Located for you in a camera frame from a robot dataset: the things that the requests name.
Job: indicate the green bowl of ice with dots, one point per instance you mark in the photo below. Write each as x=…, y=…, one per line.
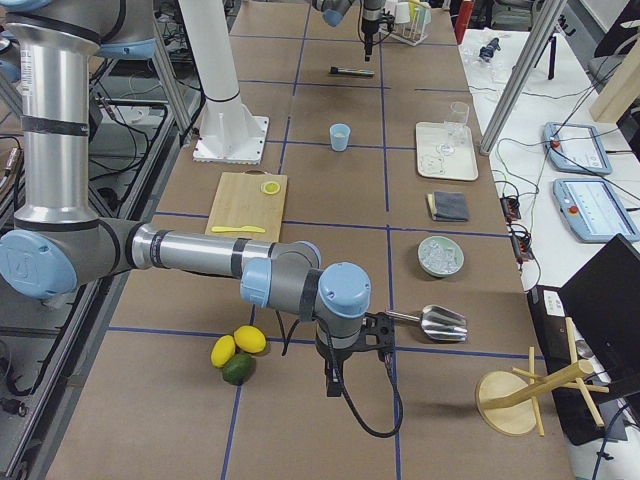
x=440, y=256

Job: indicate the grey folded cloth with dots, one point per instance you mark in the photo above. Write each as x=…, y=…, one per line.
x=448, y=206

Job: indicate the blue folded umbrella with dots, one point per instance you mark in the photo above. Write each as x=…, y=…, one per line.
x=487, y=52

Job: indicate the clear wine glass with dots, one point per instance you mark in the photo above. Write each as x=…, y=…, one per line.
x=454, y=125

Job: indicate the far blue teach pendant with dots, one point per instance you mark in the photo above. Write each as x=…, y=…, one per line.
x=575, y=148

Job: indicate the cream bear serving tray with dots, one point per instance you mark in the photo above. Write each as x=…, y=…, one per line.
x=442, y=154

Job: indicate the aluminium frame post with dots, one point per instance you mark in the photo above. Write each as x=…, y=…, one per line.
x=533, y=47

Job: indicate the near blue teach pendant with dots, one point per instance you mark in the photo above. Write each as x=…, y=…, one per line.
x=593, y=211

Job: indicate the blue teach pendant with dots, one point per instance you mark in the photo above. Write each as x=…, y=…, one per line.
x=593, y=211
x=575, y=148

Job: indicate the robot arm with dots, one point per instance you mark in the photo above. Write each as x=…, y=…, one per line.
x=334, y=11
x=59, y=243

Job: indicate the light blue plastic cup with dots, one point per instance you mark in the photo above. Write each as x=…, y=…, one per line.
x=339, y=144

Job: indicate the wooden mug tree stand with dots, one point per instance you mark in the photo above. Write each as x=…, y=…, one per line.
x=508, y=400

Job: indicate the white wire cup rack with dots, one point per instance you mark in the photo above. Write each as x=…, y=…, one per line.
x=407, y=33

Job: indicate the yellow cup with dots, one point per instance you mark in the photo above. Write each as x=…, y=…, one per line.
x=414, y=7

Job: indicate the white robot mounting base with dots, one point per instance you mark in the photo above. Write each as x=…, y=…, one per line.
x=228, y=131

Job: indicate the wooden cutting board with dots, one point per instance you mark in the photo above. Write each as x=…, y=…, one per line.
x=238, y=201

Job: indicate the metal ice scoop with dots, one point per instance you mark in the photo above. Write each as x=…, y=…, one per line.
x=437, y=323

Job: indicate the red cylinder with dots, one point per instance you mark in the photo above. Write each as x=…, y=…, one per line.
x=464, y=15

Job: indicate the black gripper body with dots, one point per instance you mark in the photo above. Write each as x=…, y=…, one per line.
x=334, y=358
x=370, y=17

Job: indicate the mint green cup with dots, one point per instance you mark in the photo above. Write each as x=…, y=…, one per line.
x=424, y=17

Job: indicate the yellow plastic knife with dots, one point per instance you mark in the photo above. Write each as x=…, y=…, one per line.
x=218, y=229

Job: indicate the green lime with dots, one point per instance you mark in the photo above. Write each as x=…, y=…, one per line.
x=237, y=368

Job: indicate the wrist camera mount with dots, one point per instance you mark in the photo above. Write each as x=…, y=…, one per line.
x=378, y=334
x=387, y=18

